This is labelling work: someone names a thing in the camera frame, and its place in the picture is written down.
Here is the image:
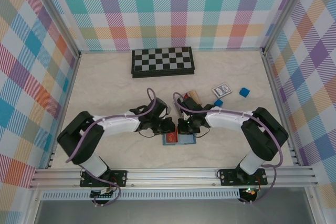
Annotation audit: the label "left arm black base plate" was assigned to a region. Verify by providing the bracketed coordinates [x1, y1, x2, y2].
[80, 169, 128, 188]

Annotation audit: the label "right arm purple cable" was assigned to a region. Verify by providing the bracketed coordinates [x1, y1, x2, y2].
[172, 92, 284, 206]

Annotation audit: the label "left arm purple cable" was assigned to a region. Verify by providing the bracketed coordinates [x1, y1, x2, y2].
[65, 87, 123, 207]

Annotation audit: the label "right gripper thin black cable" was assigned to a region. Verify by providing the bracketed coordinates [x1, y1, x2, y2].
[195, 126, 211, 138]

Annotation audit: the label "aluminium floor rail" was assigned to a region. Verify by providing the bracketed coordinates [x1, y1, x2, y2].
[261, 49, 301, 167]
[78, 49, 265, 54]
[44, 52, 82, 169]

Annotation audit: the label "small circuit board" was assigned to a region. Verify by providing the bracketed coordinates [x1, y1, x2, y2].
[243, 187, 260, 196]
[90, 188, 116, 199]

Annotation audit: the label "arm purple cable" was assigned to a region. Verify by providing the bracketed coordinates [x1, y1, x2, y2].
[172, 92, 284, 206]
[65, 87, 123, 207]

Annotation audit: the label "left aluminium frame post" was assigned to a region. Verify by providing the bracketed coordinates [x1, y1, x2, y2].
[25, 0, 82, 58]

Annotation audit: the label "gripper thin black cable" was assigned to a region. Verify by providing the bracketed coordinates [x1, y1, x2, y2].
[195, 126, 211, 138]
[138, 129, 158, 139]

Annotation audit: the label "left small circuit board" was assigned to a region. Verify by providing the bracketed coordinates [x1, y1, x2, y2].
[90, 188, 116, 199]

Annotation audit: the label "blue card holder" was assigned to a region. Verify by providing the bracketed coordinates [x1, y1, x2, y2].
[161, 132, 197, 147]

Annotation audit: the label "aluminium frame post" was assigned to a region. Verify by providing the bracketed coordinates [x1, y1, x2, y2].
[25, 0, 82, 58]
[261, 0, 316, 54]

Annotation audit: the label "back aluminium floor rail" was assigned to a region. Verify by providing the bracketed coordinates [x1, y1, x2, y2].
[78, 49, 265, 54]

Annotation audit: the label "black silver chessboard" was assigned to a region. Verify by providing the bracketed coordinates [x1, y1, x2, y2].
[130, 46, 196, 79]

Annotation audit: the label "aluminium front rail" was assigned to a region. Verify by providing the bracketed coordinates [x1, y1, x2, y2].
[28, 168, 319, 190]

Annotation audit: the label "right aluminium frame post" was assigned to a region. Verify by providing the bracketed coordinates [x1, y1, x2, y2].
[261, 0, 316, 54]

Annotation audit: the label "left gripper thin black cable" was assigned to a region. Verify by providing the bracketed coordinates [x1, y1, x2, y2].
[138, 129, 158, 139]

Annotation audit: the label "clear plastic card box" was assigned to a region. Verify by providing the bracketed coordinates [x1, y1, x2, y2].
[181, 90, 203, 105]

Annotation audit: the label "slotted white cable duct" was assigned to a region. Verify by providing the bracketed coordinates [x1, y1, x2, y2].
[41, 191, 241, 200]

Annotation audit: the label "right aluminium floor rail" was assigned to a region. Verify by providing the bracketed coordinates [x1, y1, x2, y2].
[261, 49, 301, 167]

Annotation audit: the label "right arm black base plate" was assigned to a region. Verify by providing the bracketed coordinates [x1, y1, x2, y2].
[219, 168, 268, 186]

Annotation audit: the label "blue playing card deck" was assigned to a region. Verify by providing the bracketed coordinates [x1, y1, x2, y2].
[212, 83, 234, 98]

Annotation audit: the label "right small circuit board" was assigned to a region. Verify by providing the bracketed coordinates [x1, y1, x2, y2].
[243, 187, 260, 196]

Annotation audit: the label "left aluminium floor rail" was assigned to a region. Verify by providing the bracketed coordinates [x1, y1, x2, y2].
[44, 52, 82, 169]

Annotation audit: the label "tan credit card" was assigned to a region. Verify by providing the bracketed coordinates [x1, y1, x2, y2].
[189, 90, 202, 103]

